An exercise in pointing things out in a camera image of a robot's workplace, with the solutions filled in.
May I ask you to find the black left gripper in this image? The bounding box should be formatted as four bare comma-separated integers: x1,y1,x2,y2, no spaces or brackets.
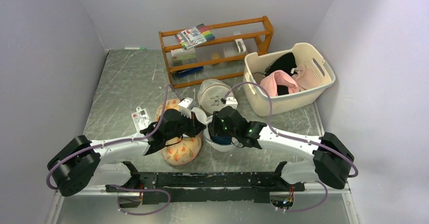
165,109,206,141

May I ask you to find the white mesh laundry bag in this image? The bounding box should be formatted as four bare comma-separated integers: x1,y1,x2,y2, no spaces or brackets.
191,108,243,152

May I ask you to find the pink bra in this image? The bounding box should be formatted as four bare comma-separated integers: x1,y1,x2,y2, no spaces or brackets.
260,70,299,97

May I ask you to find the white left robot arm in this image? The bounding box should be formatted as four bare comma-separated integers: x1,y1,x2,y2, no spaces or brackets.
46,108,207,197

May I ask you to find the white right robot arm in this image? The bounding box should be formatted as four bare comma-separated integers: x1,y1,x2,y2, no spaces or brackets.
207,106,354,191

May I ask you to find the floral orange laundry bag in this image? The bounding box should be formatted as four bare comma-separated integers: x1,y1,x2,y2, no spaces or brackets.
155,98,202,166

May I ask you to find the beige mesh laundry bag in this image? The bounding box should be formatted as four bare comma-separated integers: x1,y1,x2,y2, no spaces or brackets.
197,78,231,114

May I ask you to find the brown bra cup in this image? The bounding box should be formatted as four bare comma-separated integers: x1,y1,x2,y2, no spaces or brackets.
252,72,266,85

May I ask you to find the cream plastic laundry basket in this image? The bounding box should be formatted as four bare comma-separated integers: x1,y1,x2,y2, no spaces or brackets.
243,42,336,116

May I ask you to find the dark blue garment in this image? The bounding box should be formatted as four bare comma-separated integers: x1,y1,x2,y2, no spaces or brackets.
210,135,232,145

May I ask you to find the clear blister pack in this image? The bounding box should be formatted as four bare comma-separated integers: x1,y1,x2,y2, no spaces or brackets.
131,107,152,132

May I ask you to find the blue flat box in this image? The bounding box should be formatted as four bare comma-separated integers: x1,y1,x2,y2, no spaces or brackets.
174,66,204,78

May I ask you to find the white green box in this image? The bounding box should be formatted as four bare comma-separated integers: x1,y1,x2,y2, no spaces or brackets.
170,48,196,61

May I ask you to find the orange wooden shelf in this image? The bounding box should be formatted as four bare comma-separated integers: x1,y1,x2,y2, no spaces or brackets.
158,16,274,88

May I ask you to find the white clip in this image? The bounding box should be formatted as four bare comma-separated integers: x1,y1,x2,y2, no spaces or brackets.
235,38,247,54

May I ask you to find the black garment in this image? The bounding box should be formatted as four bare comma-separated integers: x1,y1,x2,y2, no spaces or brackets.
265,53,297,76

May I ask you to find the colour marker pack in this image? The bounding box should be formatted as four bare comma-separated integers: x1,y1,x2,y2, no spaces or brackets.
175,23,215,50

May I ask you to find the pink garment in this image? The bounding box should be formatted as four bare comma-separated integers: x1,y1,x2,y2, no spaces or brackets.
291,65,319,92

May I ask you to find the green white marker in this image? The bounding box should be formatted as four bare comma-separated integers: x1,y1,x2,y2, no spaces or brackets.
124,47,146,51

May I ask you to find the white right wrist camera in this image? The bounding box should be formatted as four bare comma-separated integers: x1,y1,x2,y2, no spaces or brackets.
221,97,238,109

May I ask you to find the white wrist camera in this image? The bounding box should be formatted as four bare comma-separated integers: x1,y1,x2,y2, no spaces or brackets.
178,98,193,118
221,97,238,109

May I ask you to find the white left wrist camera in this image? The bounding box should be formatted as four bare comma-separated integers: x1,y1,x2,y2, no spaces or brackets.
178,98,193,118

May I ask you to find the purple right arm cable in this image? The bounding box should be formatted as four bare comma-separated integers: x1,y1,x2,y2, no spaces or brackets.
223,81,359,214

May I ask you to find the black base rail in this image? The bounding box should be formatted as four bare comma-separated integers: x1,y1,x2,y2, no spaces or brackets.
105,171,305,207

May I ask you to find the aluminium frame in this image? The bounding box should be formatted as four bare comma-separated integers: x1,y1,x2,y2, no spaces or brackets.
47,183,359,223

